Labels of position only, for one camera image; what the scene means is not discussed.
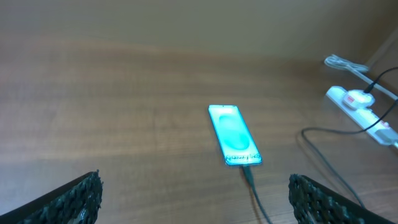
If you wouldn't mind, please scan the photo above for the white power strip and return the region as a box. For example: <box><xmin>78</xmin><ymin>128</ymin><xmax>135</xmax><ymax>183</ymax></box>
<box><xmin>326</xmin><ymin>86</ymin><xmax>397</xmax><ymax>146</ymax></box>

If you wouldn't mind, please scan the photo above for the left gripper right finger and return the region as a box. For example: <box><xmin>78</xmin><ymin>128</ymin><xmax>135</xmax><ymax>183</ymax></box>
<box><xmin>289</xmin><ymin>174</ymin><xmax>393</xmax><ymax>224</ymax></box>

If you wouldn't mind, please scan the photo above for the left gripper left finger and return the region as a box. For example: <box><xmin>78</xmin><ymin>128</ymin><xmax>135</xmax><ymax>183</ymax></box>
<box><xmin>1</xmin><ymin>170</ymin><xmax>103</xmax><ymax>224</ymax></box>

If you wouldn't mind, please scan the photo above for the black USB-C charging cable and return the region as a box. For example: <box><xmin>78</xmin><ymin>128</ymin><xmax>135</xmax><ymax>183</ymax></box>
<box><xmin>241</xmin><ymin>67</ymin><xmax>398</xmax><ymax>224</ymax></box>

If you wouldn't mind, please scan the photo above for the coiled white cable bundle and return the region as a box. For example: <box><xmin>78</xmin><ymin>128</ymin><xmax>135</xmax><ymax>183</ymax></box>
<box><xmin>323</xmin><ymin>54</ymin><xmax>370</xmax><ymax>74</ymax></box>

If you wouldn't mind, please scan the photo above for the Galaxy S25 smartphone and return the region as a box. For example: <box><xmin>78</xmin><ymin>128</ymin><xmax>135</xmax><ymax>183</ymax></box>
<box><xmin>208</xmin><ymin>105</ymin><xmax>262</xmax><ymax>166</ymax></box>

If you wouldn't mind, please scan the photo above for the white charger plug adapter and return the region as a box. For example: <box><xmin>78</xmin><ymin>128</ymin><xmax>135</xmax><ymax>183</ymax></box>
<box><xmin>343</xmin><ymin>90</ymin><xmax>375</xmax><ymax>110</ymax></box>

